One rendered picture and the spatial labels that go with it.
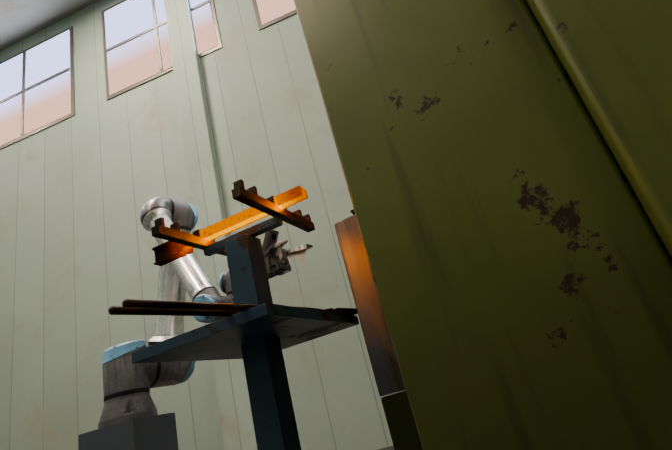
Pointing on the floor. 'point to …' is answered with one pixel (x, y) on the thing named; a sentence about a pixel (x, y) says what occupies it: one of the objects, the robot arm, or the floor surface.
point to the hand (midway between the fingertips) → (300, 241)
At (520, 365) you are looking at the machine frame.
